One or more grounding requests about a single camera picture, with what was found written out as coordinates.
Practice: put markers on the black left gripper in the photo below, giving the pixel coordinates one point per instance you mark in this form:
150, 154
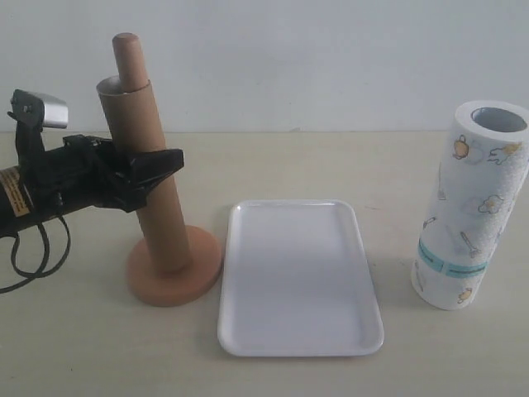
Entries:
89, 171

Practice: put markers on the brown cardboard tube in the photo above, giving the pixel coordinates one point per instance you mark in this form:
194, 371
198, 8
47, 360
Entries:
134, 123

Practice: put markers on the printed white paper towel roll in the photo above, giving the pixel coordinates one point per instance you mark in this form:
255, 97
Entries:
483, 166

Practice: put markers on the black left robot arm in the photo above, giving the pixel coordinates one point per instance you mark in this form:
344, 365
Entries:
16, 211

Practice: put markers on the wooden paper towel holder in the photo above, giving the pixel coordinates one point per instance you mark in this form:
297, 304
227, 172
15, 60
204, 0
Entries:
200, 274

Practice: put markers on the white rectangular tray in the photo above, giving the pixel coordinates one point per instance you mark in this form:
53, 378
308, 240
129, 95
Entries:
296, 282

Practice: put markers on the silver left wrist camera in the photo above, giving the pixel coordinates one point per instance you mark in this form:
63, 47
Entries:
39, 110

